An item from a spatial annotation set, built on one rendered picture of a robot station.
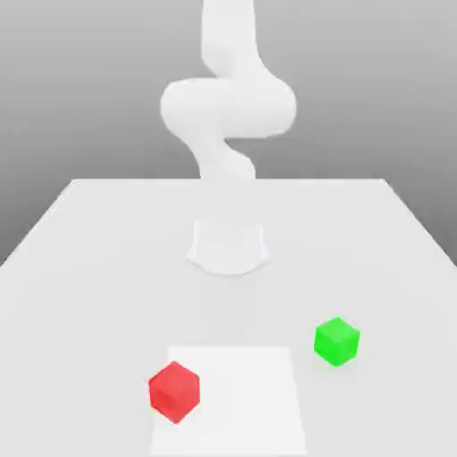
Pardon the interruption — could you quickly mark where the small green cube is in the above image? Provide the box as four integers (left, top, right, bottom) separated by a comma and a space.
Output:
313, 316, 361, 368

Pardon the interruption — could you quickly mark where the small red cube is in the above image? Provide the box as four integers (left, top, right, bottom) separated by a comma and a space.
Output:
147, 360, 202, 425

